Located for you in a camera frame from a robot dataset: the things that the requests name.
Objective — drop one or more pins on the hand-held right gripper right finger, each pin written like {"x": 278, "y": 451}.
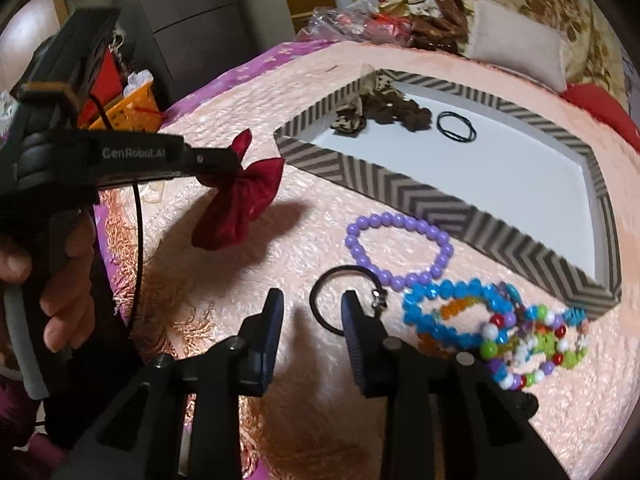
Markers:
{"x": 352, "y": 330}

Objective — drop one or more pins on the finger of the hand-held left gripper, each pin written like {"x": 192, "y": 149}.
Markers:
{"x": 210, "y": 161}

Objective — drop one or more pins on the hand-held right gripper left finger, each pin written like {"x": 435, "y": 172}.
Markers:
{"x": 272, "y": 320}

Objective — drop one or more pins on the dark red bow hair clip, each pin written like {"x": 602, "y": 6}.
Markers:
{"x": 240, "y": 205}

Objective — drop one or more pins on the grey striped cardboard box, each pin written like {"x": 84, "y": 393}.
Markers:
{"x": 475, "y": 170}

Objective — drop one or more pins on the person's left forearm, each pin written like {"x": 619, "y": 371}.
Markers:
{"x": 20, "y": 410}

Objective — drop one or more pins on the person's left hand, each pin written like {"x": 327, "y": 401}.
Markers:
{"x": 70, "y": 290}

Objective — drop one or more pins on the purple bed sheet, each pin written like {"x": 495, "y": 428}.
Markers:
{"x": 235, "y": 75}

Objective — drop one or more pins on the orange plastic basket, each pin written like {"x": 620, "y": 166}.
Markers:
{"x": 135, "y": 105}

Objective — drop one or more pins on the grey refrigerator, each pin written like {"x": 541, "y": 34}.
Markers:
{"x": 200, "y": 0}

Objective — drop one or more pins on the clear plastic bag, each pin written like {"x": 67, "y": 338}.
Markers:
{"x": 345, "y": 22}

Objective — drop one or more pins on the pink bedspread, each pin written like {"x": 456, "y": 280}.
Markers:
{"x": 575, "y": 410}

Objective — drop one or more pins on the white pillow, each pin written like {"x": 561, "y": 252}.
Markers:
{"x": 515, "y": 42}

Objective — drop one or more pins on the red pillow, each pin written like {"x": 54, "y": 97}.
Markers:
{"x": 600, "y": 107}

